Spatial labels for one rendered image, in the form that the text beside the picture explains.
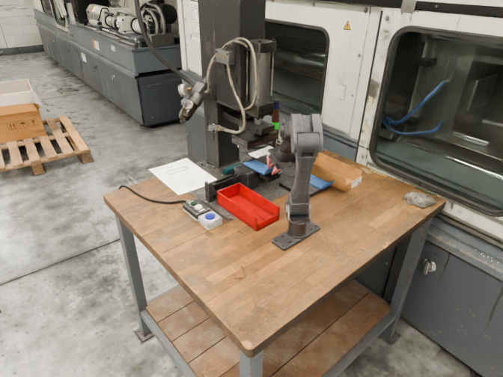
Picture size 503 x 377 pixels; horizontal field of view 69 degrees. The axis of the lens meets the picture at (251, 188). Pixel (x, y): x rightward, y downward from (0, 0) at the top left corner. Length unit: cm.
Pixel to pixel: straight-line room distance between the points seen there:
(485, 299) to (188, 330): 137
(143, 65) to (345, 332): 359
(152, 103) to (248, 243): 353
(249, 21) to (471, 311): 160
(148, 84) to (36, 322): 297
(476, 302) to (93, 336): 194
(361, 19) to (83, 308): 218
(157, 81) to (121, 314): 301
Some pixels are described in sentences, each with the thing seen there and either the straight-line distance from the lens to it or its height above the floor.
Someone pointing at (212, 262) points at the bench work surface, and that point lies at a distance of 125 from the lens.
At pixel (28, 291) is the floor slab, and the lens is 274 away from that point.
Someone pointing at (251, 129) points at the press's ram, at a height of 116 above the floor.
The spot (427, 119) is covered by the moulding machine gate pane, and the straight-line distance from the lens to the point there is 175.
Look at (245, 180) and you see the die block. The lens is 159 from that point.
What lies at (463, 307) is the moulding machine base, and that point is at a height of 40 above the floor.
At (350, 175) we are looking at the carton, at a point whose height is 92.
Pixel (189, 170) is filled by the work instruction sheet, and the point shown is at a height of 90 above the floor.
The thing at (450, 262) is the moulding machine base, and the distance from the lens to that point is 195.
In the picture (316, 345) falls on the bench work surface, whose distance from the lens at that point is 190.
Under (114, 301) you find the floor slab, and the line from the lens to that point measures 246.
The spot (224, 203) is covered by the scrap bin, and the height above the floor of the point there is 93.
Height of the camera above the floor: 174
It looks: 31 degrees down
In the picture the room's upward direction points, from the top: 1 degrees clockwise
